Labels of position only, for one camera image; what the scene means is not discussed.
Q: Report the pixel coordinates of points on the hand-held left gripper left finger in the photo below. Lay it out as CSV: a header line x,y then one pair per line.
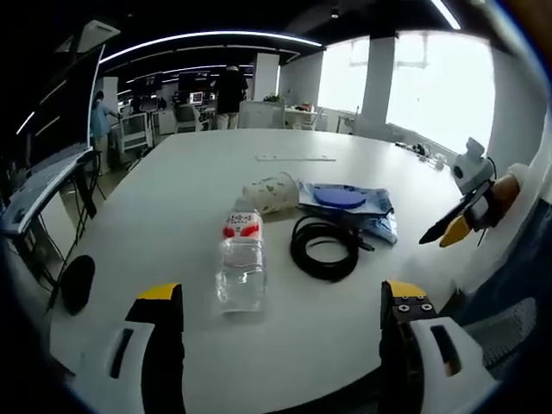
x,y
161,345

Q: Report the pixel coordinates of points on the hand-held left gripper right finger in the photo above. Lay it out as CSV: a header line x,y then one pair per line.
x,y
401,345

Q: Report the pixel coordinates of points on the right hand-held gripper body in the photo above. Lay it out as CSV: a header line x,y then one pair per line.
x,y
471,167

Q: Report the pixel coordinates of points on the blue printed plastic bag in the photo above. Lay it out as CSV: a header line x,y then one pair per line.
x,y
379,215

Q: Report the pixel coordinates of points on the blue round lid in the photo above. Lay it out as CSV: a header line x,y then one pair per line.
x,y
338,196

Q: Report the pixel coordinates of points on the clear plastic bottle red label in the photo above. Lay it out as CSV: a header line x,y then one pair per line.
x,y
240,263

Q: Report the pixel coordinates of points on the white paper cup green print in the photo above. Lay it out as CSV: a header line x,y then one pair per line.
x,y
269,193

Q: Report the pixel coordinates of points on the person's right hand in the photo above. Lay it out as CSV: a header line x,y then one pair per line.
x,y
504,192

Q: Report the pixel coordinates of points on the person's blue trousers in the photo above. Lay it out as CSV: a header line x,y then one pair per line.
x,y
517,263

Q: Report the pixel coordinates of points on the black round stool seat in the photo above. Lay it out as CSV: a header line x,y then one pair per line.
x,y
77,284

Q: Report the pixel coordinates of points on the grey mesh office chair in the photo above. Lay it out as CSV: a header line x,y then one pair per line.
x,y
504,332

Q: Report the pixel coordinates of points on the white table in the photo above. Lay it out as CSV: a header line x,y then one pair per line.
x,y
181,207

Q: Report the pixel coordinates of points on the white flat strip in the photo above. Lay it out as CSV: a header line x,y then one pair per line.
x,y
295,157

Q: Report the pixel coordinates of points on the white wheeled cart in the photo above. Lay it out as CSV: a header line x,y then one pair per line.
x,y
134,133

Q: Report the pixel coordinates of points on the white low cabinet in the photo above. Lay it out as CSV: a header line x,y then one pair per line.
x,y
261,114

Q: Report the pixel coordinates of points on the curved ceiling light strip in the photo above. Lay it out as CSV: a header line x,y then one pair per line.
x,y
207,41

